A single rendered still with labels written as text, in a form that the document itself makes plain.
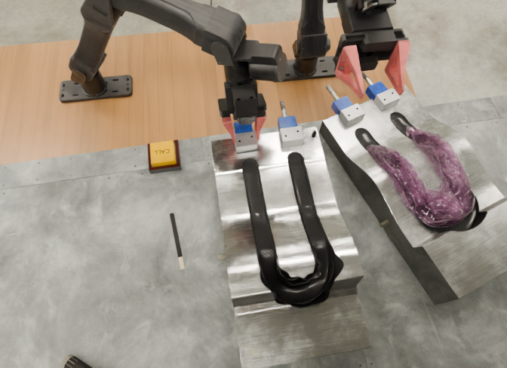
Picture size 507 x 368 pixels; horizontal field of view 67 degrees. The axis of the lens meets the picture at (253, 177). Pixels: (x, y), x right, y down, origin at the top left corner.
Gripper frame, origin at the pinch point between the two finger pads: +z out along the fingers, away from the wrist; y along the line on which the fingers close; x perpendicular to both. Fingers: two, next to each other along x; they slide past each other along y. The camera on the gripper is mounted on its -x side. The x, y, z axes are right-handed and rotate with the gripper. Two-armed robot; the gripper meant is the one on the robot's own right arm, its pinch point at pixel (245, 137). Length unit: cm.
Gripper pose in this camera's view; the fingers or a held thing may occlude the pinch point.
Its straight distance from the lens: 89.1
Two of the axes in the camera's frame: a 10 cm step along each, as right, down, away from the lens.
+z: 0.8, 8.0, 5.9
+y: 9.9, -1.5, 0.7
